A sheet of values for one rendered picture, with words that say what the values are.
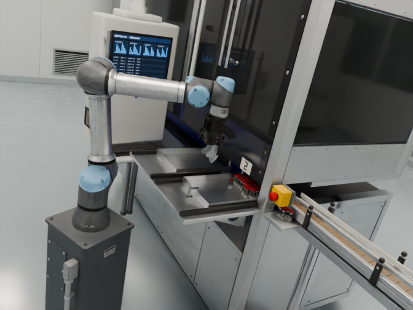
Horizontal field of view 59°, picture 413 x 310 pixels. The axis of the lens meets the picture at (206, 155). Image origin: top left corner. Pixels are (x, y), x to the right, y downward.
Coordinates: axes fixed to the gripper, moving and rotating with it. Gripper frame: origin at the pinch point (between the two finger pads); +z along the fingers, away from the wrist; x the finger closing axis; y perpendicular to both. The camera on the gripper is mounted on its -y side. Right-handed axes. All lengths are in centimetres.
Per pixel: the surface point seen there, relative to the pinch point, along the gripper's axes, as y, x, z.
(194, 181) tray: -5.4, -18.9, 20.7
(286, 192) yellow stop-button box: -25.2, 22.3, 5.9
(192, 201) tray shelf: 4.4, -2.0, 21.4
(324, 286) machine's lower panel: -93, 14, 83
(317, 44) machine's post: -27, 13, -54
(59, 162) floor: 18, -231, 111
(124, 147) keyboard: 12, -75, 27
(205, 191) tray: -6.2, -8.8, 21.1
